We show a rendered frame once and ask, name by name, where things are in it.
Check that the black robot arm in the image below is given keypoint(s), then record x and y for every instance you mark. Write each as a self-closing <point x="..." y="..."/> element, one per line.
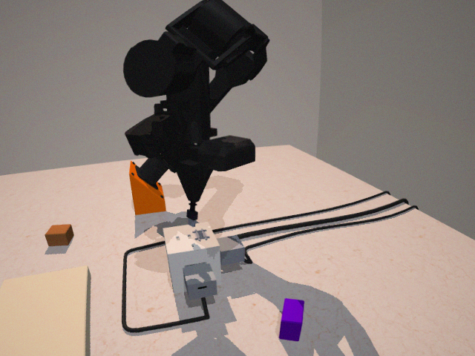
<point x="179" y="62"/>

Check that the purple rectangular block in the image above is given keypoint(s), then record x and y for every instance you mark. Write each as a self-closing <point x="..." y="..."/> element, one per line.
<point x="292" y="319"/>

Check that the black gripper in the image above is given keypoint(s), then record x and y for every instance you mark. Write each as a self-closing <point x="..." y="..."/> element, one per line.
<point x="194" y="164"/>

